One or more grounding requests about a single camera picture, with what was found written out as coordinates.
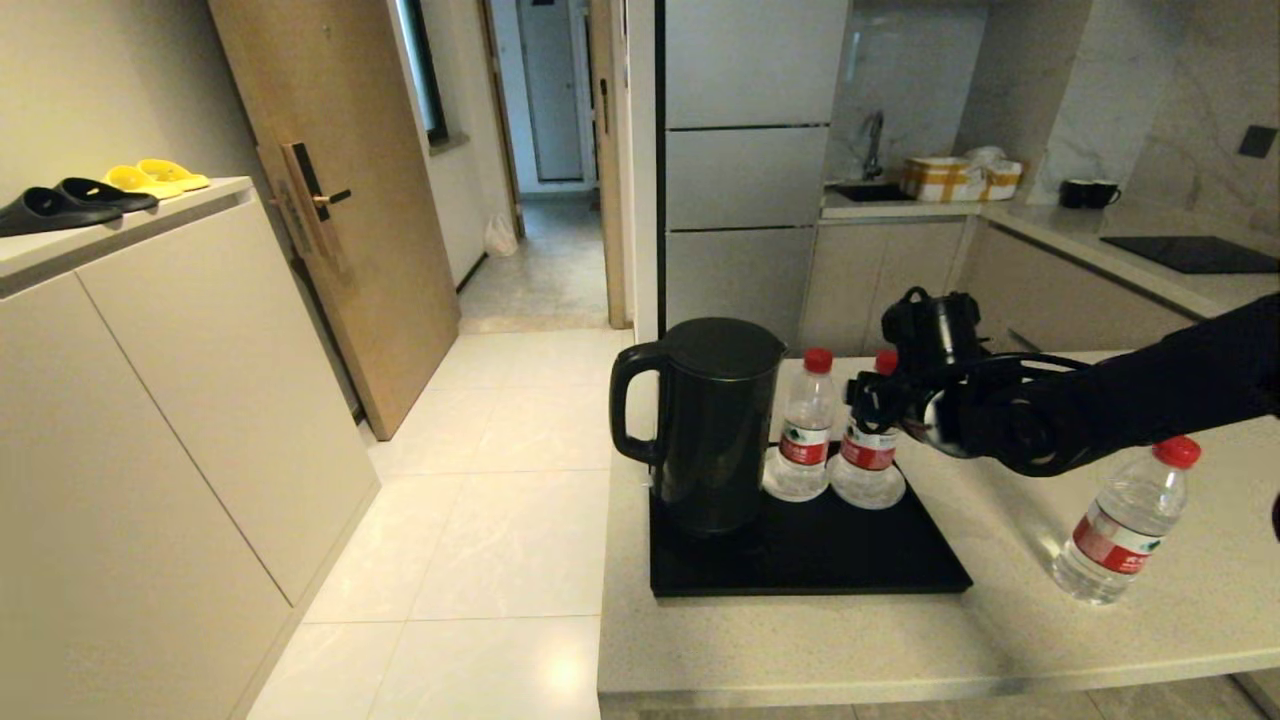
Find silver refrigerator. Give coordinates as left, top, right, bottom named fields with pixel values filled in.
left=655, top=0, right=851, bottom=344

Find black electric kettle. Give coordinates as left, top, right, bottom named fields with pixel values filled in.
left=609, top=317, right=789, bottom=536

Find bronze door lock handle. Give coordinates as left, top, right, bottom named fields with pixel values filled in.
left=270, top=142, right=353, bottom=261

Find dark framed window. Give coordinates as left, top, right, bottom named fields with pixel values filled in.
left=395, top=0, right=451, bottom=149

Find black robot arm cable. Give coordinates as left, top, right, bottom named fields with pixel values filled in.
left=940, top=352, right=1093, bottom=381

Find black rectangular tray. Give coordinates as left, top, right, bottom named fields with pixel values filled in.
left=649, top=441, right=973, bottom=599

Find beige shoe cabinet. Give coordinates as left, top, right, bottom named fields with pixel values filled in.
left=0, top=177, right=381, bottom=720

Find white hallway door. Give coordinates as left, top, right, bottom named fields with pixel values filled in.
left=517, top=0, right=586, bottom=182

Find beige kitchen counter cabinets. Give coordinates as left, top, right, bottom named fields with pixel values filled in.
left=800, top=198, right=1280, bottom=357

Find yellow slipper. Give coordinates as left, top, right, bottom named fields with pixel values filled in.
left=103, top=165, right=184, bottom=201
left=136, top=159, right=211, bottom=193

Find clear water bottle red cap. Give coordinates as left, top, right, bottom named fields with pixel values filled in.
left=1051, top=436, right=1202, bottom=606
left=765, top=347, right=839, bottom=503
left=832, top=349, right=908, bottom=509

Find dark kitchen sink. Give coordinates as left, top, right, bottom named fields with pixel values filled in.
left=828, top=182, right=916, bottom=204

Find narrow wooden door leaf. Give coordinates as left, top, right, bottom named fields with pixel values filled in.
left=588, top=0, right=631, bottom=329

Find round white coaster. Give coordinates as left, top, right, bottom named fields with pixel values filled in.
left=828, top=452, right=908, bottom=510
left=762, top=447, right=831, bottom=503

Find large yellow checked white box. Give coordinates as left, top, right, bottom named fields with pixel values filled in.
left=902, top=157, right=988, bottom=203

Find wooden entrance door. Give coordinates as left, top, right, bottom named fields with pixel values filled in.
left=207, top=0, right=462, bottom=444

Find black induction cooktop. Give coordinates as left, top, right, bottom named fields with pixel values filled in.
left=1100, top=235, right=1280, bottom=275

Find black slipper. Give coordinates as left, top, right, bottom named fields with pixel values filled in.
left=0, top=187, right=123, bottom=239
left=55, top=178, right=161, bottom=214

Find chrome sink faucet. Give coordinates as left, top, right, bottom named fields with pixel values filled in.
left=858, top=110, right=885, bottom=182

